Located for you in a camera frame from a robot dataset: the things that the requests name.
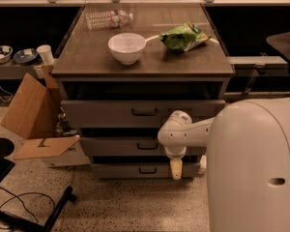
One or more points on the blue patterned bowl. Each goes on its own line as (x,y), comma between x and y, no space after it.
(26,56)

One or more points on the grey drawer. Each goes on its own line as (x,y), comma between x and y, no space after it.
(121,146)
(134,114)
(131,171)

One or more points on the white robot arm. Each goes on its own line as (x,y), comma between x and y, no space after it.
(248,162)

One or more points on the grey top drawer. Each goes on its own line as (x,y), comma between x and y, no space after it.
(134,114)

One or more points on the blue white bowl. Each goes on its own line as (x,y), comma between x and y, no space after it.
(5,53)

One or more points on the white round object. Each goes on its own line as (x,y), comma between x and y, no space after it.
(203,165)

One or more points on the white paper cup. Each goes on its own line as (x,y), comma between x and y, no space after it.
(46,54)

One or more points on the open cardboard box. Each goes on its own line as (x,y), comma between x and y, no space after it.
(35,114)

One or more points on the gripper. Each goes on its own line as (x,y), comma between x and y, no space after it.
(175,153)

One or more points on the dark side table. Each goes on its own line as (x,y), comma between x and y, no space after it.
(281,43)

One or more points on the clear plastic water bottle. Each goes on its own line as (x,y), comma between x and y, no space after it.
(108,19)

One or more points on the green chip bag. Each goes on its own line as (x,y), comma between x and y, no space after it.
(184,37)

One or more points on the grey drawer cabinet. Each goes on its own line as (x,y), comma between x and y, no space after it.
(86,70)

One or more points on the grey bottom drawer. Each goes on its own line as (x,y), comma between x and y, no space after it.
(131,171)

